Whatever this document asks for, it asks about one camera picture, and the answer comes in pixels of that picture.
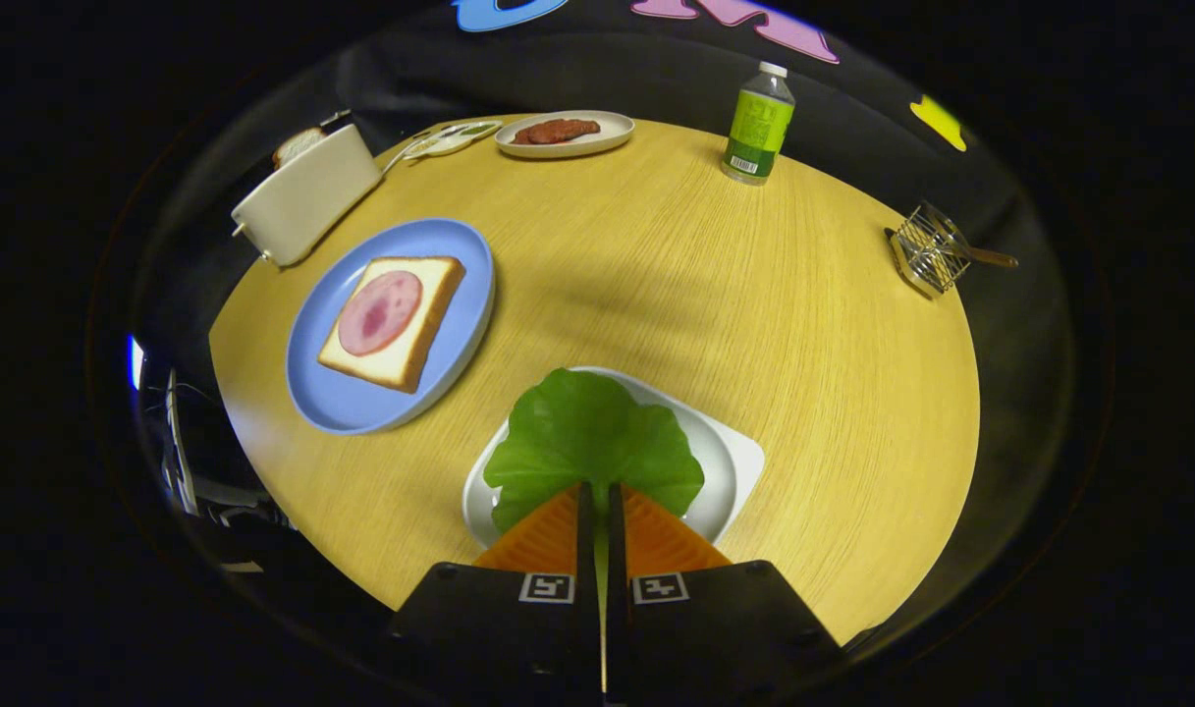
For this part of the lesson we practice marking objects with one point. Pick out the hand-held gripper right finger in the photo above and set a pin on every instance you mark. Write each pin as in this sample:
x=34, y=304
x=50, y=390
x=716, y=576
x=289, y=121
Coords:
x=615, y=550

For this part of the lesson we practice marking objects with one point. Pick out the green label plastic bottle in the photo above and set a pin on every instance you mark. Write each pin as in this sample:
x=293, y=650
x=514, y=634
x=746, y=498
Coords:
x=757, y=128

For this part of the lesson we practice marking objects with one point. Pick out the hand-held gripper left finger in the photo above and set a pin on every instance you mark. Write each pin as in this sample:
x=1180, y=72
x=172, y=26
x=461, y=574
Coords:
x=587, y=550

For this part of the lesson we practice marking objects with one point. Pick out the white sectioned dish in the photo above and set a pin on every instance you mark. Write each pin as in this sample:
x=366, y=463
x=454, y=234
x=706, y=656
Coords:
x=450, y=144

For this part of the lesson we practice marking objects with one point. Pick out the toast slice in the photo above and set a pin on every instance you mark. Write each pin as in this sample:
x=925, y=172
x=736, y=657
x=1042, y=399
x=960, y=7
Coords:
x=430, y=295

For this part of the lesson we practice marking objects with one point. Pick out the computer monitor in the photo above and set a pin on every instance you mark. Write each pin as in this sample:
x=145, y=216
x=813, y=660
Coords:
x=135, y=361

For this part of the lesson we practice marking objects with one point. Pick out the brown bread slice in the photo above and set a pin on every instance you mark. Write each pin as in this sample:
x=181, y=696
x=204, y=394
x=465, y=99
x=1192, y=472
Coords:
x=298, y=145

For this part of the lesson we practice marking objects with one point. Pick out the white metal frame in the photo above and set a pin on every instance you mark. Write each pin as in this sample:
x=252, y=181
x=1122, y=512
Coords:
x=180, y=452

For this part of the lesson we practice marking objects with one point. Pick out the dark red meat slice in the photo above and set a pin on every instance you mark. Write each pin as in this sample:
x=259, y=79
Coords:
x=524, y=136
x=568, y=131

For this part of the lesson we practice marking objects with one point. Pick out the white square plate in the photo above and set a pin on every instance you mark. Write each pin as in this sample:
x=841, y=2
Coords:
x=730, y=471

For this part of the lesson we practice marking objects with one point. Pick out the green lettuce leaf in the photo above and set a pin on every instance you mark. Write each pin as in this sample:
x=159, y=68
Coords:
x=587, y=432

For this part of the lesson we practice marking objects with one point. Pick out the white round plate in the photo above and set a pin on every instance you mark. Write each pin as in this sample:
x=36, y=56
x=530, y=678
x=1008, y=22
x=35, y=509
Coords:
x=612, y=129

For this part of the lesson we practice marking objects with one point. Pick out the blue round plate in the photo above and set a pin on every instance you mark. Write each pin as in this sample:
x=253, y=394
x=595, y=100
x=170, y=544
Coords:
x=361, y=403

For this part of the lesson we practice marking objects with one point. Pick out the white toaster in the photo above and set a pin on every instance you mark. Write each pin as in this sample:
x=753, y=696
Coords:
x=307, y=196

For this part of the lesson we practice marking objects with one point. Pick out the pink ham slice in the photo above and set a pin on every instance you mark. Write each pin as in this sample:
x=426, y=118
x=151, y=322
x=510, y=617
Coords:
x=381, y=312

